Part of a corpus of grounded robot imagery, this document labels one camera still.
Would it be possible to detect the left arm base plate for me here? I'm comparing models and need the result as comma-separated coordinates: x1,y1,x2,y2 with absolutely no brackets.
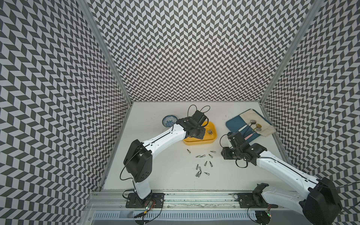
126,193,165,209

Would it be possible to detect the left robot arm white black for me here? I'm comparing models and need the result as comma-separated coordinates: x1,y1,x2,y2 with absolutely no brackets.
123,110,209,200

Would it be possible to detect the aluminium front rail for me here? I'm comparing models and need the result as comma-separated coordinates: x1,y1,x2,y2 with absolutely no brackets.
84,188,305,211

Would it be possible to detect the blue white patterned bowl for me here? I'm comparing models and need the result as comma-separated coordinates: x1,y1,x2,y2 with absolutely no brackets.
162,115,178,128

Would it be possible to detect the beige cloth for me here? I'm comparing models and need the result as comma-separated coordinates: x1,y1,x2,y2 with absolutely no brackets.
239,109,276,137

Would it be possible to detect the silver bit cluster lower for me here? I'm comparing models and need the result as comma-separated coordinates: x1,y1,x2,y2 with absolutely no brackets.
196,167,202,177

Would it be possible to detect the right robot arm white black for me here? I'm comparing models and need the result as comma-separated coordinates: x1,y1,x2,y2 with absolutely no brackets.
221,132,342,225

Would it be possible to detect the white spoon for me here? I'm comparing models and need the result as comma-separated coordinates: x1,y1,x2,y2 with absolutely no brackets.
238,120,256,132

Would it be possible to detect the pink handled spoon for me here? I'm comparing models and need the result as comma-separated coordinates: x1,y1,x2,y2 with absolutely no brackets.
245,127,262,140

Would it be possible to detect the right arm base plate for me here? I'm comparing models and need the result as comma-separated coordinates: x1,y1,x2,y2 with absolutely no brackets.
235,193,278,209

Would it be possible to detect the yellow plastic storage box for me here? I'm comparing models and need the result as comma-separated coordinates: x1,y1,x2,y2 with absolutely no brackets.
183,122,217,146

